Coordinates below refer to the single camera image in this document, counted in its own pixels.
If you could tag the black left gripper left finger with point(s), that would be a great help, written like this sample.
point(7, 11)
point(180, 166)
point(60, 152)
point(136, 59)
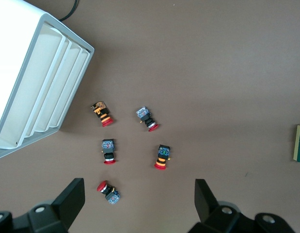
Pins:
point(65, 208)

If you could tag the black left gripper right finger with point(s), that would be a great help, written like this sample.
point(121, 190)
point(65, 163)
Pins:
point(210, 213)

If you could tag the red silver-ringed push button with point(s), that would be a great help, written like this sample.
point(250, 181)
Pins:
point(147, 119)
point(108, 151)
point(108, 191)

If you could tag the red orange-ringed button black block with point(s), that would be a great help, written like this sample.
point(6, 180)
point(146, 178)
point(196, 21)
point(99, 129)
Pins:
point(162, 157)

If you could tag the red button orange contact block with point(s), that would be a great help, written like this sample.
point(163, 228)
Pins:
point(103, 116)

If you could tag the white slotted shelf box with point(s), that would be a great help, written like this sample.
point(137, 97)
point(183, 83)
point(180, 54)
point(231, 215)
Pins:
point(19, 48)

